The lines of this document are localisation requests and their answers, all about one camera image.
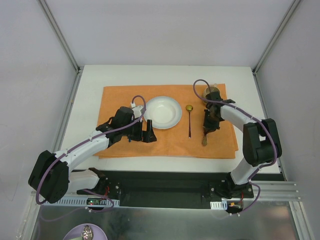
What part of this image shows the white cable duct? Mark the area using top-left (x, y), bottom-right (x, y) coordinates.
top-left (210, 200), bottom-right (228, 210)
top-left (54, 196), bottom-right (120, 208)

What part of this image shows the lilac plate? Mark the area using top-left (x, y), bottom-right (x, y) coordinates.
top-left (63, 223), bottom-right (108, 240)

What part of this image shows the left white cable duct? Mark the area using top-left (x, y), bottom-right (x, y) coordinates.
top-left (54, 196), bottom-right (120, 208)

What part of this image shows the right aluminium frame post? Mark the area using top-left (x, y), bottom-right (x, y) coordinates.
top-left (252, 0), bottom-right (303, 76)

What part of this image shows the orange cloth placemat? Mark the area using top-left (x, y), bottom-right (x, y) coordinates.
top-left (96, 85), bottom-right (239, 159)

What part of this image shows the right white cable duct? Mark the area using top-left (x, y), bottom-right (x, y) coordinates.
top-left (210, 200), bottom-right (228, 210)

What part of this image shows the aluminium front rail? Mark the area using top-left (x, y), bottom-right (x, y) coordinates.
top-left (31, 174), bottom-right (302, 201)

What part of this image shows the beige ceramic mug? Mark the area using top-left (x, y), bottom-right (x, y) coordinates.
top-left (202, 83), bottom-right (220, 98)

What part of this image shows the silver cutlery on lilac plate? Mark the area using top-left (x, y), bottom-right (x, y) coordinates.
top-left (81, 225), bottom-right (94, 240)

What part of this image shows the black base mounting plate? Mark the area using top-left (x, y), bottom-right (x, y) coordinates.
top-left (76, 169), bottom-right (255, 210)

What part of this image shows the left aluminium frame post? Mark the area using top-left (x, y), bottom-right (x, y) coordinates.
top-left (37, 0), bottom-right (81, 74)

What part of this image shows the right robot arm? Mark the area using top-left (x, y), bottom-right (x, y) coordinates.
top-left (202, 91), bottom-right (282, 198)

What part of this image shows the gold purple spoon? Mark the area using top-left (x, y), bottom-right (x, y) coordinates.
top-left (185, 104), bottom-right (193, 139)

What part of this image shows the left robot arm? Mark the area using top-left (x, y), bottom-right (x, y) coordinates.
top-left (28, 105), bottom-right (157, 205)

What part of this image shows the white ceramic plate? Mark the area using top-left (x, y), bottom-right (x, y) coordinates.
top-left (143, 96), bottom-right (182, 130)

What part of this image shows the aluminium frame post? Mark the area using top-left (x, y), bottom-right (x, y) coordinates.
top-left (252, 0), bottom-right (303, 76)
top-left (37, 0), bottom-right (81, 74)

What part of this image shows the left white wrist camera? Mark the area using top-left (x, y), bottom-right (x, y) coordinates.
top-left (130, 102), bottom-right (145, 119)

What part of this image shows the iridescent purple knife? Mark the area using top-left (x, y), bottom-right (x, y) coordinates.
top-left (202, 132), bottom-right (208, 146)

